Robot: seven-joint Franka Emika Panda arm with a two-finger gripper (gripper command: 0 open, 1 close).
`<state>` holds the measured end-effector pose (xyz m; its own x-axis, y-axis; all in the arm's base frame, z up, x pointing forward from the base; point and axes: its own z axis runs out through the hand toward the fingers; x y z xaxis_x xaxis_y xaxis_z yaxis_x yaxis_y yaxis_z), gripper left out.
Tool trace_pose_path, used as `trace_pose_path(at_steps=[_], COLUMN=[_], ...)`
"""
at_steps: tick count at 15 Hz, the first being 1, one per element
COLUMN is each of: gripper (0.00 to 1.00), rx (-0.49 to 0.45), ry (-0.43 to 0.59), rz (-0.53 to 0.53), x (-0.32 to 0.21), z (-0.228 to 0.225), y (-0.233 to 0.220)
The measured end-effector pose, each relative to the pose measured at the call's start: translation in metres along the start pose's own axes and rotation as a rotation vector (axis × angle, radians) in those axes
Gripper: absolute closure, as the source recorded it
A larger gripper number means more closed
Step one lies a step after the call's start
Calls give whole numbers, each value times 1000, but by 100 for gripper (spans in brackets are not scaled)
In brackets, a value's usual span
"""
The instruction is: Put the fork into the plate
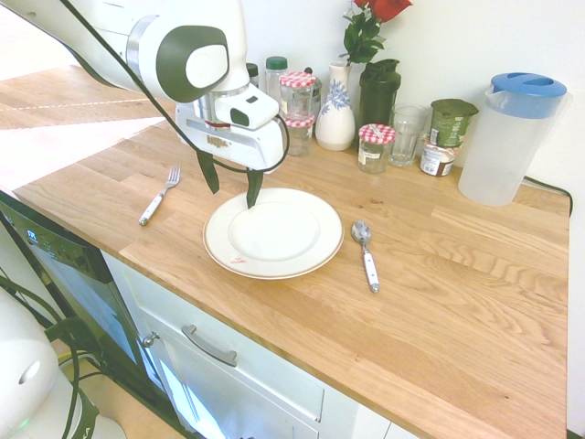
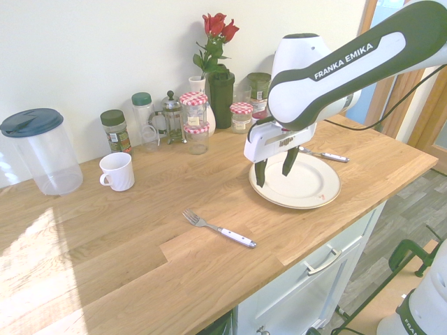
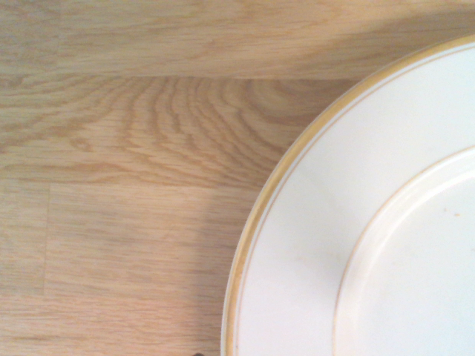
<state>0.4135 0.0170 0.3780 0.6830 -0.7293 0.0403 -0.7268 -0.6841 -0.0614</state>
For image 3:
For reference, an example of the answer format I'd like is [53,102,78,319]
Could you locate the white plate with gold rim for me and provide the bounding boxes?
[220,33,475,356]

